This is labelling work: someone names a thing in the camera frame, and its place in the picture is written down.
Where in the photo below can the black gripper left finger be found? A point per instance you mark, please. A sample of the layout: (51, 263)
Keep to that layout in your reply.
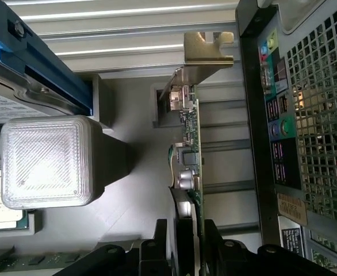
(157, 258)

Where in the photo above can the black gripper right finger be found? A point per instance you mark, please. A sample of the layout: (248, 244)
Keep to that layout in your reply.
(214, 258)

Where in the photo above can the open grey PC case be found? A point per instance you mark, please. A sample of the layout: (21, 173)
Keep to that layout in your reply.
(254, 143)

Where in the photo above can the green RAM stick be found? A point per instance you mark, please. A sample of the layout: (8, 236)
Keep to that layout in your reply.
(19, 260)

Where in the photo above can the grey printed parts rack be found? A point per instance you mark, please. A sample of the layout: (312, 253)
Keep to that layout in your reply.
(50, 161)

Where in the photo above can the silver hard disk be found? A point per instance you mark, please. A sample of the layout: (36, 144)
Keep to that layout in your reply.
(1, 106)

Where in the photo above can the blue disk carrier rail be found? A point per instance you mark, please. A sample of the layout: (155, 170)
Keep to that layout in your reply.
(42, 66)

